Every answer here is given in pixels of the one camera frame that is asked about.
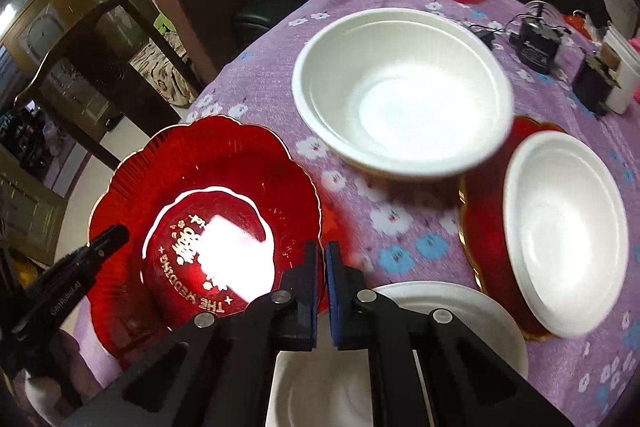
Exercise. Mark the dark wooden chair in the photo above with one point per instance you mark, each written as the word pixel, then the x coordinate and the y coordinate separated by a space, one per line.
pixel 113 77

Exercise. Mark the red wedding plate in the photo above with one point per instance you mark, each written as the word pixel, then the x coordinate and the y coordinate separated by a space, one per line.
pixel 217 211

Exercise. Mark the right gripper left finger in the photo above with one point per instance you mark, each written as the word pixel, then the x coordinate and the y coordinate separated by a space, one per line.
pixel 215 371

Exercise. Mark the black device with cork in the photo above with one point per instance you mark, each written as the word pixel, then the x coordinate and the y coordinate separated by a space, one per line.
pixel 596 79

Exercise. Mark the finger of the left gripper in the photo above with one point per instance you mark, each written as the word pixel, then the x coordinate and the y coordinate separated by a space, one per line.
pixel 45 304

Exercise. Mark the white plastic jar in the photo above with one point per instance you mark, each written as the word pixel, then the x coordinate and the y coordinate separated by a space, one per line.
pixel 626 73

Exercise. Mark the red gold-rimmed plate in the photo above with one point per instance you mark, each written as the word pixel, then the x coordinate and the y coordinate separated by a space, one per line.
pixel 481 228

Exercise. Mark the small black plug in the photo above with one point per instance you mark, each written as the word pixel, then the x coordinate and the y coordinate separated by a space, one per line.
pixel 485 34

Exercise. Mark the black power adapter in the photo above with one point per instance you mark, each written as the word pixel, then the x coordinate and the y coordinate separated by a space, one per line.
pixel 540 36

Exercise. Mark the wooden glass door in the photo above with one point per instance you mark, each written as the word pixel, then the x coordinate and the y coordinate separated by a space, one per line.
pixel 65 76

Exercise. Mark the white paper bowl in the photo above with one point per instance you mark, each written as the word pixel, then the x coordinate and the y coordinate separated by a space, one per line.
pixel 566 232
pixel 329 387

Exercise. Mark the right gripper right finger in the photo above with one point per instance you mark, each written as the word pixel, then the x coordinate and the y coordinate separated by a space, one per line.
pixel 417 374

